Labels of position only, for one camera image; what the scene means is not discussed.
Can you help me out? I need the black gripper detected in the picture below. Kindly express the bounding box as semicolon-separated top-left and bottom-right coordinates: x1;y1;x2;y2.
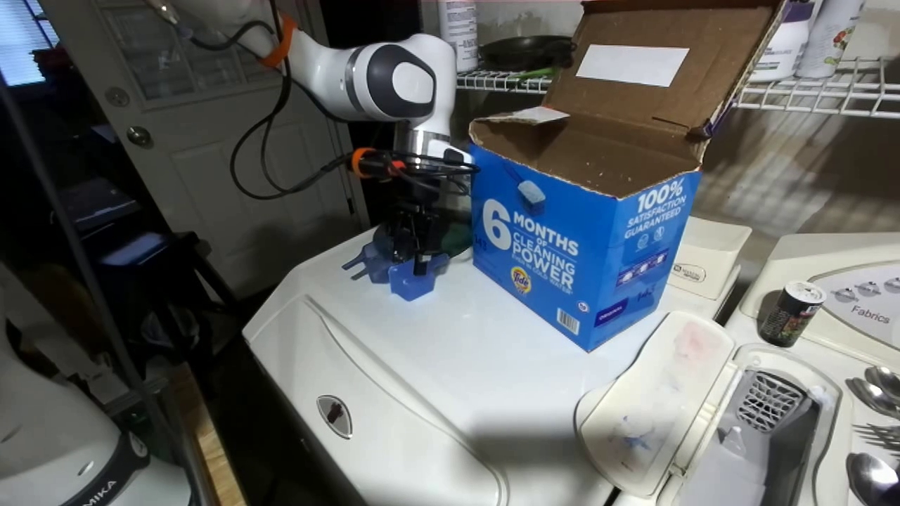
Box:
382;181;473;281

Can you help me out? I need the small solid blue cup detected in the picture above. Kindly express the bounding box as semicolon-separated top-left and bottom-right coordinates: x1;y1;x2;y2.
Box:
389;254;452;303

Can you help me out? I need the round green bowl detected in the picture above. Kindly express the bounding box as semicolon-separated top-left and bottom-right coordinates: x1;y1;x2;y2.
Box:
439;218;477;263

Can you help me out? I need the blue cardboard detergent box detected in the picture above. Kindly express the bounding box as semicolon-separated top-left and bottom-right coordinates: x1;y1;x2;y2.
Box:
467;0;791;357

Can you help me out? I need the black frying pan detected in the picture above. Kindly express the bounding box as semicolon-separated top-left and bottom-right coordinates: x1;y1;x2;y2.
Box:
477;33;583;74

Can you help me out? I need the tall white bottle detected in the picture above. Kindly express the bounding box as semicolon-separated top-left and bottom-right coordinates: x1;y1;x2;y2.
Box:
436;0;480;74

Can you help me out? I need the white panelled door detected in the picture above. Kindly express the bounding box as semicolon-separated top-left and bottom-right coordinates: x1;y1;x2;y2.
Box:
40;0;370;303

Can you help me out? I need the white plastic lint lid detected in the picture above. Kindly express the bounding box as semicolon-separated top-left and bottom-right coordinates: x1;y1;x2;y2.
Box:
570;309;736;500

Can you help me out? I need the dark side table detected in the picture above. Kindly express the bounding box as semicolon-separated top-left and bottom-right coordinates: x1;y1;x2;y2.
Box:
50;177;247;376

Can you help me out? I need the silver door knob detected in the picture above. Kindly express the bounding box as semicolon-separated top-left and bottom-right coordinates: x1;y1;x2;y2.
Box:
123;125;157;151

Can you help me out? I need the black tripod stand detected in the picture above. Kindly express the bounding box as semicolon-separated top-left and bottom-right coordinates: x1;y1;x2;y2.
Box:
0;74;192;506

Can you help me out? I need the small dark jar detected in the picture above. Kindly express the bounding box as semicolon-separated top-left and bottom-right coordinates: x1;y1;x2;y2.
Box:
757;279;829;352

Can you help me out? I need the grey lint filter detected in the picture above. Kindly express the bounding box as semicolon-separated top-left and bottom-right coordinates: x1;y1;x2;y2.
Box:
670;347;843;506

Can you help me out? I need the white bottle purple cap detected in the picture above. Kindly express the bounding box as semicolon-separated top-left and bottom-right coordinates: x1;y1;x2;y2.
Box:
747;0;816;84

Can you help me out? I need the brown cardboard box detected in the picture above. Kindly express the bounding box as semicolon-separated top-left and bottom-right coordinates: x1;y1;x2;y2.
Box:
455;56;900;122

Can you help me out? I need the white spray can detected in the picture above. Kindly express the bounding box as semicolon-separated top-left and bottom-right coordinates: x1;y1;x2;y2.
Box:
796;0;865;84

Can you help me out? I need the metal spoon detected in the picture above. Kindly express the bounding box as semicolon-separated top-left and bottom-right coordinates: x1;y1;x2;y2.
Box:
843;451;900;506
841;364;900;423

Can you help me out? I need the metal fork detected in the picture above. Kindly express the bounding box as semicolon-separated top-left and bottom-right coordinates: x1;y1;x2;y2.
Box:
851;420;900;452

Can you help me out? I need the translucent blue handled scoop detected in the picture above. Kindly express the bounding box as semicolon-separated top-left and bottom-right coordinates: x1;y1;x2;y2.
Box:
339;240;396;288

